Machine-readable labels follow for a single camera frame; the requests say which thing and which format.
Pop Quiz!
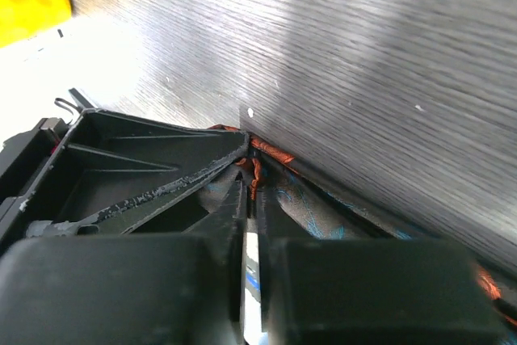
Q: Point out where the black orange floral tie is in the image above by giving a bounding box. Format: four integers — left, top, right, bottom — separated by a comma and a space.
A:
197, 124, 517, 330

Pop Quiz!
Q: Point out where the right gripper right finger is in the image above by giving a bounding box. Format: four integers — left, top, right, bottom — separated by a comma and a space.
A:
256, 189, 507, 344

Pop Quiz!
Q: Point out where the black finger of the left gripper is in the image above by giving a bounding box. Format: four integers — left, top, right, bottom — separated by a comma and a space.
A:
1, 109, 250, 236

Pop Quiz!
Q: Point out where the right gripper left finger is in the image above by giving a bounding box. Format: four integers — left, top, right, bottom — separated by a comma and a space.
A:
1, 181, 247, 344

